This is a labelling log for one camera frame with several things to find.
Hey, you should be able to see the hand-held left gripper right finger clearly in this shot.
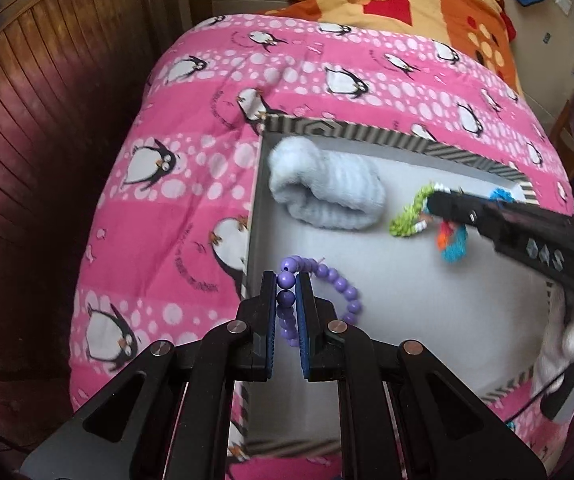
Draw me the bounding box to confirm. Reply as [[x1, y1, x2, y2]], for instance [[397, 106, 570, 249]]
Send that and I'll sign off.
[[294, 271, 549, 480]]

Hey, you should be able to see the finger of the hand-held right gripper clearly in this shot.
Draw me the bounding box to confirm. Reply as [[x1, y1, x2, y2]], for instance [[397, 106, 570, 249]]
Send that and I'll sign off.
[[426, 190, 574, 242], [444, 217, 570, 283]]

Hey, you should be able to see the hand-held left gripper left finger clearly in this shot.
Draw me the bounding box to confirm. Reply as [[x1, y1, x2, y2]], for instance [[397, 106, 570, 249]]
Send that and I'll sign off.
[[17, 270, 278, 480]]

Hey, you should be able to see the purple bead bracelet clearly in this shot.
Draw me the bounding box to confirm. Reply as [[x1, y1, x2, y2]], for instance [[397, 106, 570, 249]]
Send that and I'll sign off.
[[276, 255, 363, 349]]

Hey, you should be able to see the green woven bracelet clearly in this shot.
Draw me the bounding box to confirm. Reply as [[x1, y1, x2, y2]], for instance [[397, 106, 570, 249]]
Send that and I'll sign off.
[[388, 185, 441, 237]]

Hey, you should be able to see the grey box with striped rim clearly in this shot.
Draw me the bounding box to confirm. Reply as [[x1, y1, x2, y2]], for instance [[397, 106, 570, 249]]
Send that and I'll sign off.
[[239, 112, 554, 461]]

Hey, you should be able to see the light blue rolled sock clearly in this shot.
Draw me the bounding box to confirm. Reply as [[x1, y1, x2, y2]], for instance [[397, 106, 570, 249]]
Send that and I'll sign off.
[[267, 135, 387, 231]]

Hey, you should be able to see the pink penguin print blanket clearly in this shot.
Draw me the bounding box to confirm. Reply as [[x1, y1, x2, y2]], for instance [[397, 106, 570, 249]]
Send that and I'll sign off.
[[69, 12, 574, 480]]

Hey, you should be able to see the orange floral blanket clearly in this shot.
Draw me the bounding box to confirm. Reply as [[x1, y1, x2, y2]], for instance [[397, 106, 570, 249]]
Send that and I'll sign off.
[[284, 0, 524, 102]]

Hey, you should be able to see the wooden bed headboard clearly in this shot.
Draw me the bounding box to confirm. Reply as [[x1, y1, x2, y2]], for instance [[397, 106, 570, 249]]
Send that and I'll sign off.
[[0, 0, 209, 461]]

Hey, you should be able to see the orange and teal woven bracelet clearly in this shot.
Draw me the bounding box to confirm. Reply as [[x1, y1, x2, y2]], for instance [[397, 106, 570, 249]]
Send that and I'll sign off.
[[434, 220, 470, 265]]

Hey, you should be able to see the black cable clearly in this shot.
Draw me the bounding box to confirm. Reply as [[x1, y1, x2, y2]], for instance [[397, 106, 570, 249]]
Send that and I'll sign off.
[[510, 332, 574, 423]]

